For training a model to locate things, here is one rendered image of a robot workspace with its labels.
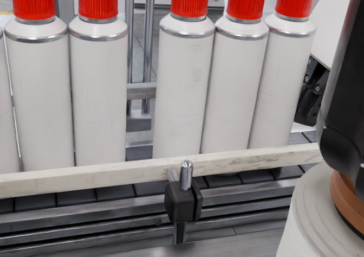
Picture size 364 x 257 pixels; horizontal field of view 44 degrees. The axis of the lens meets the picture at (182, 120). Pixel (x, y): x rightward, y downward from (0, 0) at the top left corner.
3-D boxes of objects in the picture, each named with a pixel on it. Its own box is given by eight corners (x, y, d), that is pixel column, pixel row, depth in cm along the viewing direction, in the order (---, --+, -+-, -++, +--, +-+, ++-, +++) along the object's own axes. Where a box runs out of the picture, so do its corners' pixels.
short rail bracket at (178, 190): (166, 271, 44) (175, 173, 37) (158, 248, 46) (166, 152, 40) (197, 266, 45) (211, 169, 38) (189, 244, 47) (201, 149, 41)
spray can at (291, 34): (254, 173, 50) (293, -14, 39) (231, 147, 54) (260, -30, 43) (293, 165, 52) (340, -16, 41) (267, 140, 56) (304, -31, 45)
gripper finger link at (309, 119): (320, 66, 48) (289, 118, 51) (337, 79, 46) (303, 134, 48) (342, 74, 50) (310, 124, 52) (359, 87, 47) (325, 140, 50)
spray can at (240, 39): (205, 178, 48) (231, -15, 38) (193, 150, 53) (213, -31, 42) (250, 174, 50) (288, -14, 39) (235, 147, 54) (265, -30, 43)
